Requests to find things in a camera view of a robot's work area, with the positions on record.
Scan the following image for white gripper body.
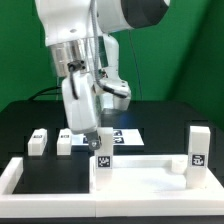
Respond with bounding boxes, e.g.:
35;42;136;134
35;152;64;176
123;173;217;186
62;72;98;134

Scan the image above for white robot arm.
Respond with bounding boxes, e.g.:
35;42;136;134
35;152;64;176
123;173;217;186
35;0;171;150

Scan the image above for white marker base plate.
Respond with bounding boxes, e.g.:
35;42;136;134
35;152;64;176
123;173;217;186
72;129;144;146

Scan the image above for black cables on table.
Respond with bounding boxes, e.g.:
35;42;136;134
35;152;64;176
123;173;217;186
27;85;63;102

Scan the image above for white desk tabletop tray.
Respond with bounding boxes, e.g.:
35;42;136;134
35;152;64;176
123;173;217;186
89;155;224;200

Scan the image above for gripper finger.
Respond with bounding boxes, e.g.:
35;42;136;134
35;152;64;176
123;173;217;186
86;131;101;150

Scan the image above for white U-shaped fence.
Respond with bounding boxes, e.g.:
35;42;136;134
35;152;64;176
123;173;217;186
0;157;224;218

